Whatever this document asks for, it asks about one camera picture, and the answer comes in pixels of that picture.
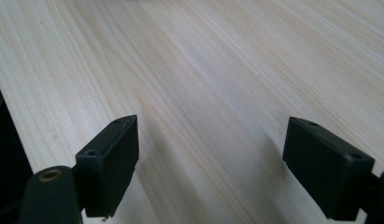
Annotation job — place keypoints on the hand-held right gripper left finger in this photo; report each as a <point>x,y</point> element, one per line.
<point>110,168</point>

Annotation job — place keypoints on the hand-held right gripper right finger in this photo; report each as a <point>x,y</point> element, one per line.
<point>326,168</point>

